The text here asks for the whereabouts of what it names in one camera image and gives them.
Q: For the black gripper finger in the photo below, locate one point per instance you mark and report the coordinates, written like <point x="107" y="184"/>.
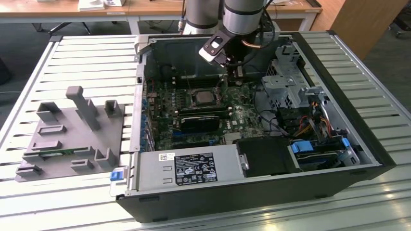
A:
<point x="234" y="71"/>
<point x="242" y="71"/>

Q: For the silver CPU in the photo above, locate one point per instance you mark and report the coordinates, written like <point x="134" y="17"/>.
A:
<point x="203" y="96"/>

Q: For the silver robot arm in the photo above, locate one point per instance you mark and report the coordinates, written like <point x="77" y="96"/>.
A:
<point x="242" y="19"/>

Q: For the CPU socket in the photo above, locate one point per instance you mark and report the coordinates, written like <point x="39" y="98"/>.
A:
<point x="201" y="105"/>

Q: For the silver coin battery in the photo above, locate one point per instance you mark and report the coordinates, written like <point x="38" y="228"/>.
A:
<point x="238" y="83"/>

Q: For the metal drive cage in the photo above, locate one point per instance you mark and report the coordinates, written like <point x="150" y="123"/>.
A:
<point x="279" y="92"/>

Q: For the green motherboard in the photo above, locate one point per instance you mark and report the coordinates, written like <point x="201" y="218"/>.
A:
<point x="247" y="115"/>

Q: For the wooden desk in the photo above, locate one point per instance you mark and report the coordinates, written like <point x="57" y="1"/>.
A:
<point x="295" y="12"/>
<point x="49" y="10"/>

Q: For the black graphics card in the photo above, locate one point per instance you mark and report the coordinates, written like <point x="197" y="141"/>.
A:
<point x="199" y="125"/>

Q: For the silver chipset heatsink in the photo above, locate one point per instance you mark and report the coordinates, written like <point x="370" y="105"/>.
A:
<point x="231" y="138"/>

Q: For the blue slot retainer clip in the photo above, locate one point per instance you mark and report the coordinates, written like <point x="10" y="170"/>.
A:
<point x="141" y="144"/>
<point x="142" y="131"/>
<point x="145" y="103"/>
<point x="143" y="118"/>

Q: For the black plastic shroud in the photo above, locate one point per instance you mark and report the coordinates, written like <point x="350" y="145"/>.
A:
<point x="263" y="156"/>

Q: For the blue disk carrier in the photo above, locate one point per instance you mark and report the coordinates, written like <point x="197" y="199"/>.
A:
<point x="302" y="146"/>

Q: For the brown wooden cabinet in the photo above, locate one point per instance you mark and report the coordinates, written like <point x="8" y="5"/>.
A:
<point x="363" y="24"/>

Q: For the small white box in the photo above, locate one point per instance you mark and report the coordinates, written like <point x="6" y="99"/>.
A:
<point x="115" y="2"/>

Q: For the blue drive bay latch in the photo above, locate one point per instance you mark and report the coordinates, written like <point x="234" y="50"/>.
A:
<point x="346" y="143"/>

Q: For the grey power supply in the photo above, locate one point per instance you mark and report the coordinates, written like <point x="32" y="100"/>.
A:
<point x="151" y="168"/>

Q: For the black office chair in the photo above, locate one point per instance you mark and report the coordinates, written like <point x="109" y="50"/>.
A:
<point x="403" y="24"/>

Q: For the black open PC case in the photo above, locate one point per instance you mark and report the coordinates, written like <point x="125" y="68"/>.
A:
<point x="225" y="204"/>

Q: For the grey parts rack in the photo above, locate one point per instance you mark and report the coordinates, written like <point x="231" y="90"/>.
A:
<point x="74" y="134"/>

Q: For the blue case latch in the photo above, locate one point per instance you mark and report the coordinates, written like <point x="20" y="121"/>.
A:
<point x="117" y="175"/>

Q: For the green RAM stick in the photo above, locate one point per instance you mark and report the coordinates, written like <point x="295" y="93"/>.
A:
<point x="66" y="151"/>

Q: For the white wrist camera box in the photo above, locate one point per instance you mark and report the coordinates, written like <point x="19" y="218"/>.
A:
<point x="214" y="48"/>

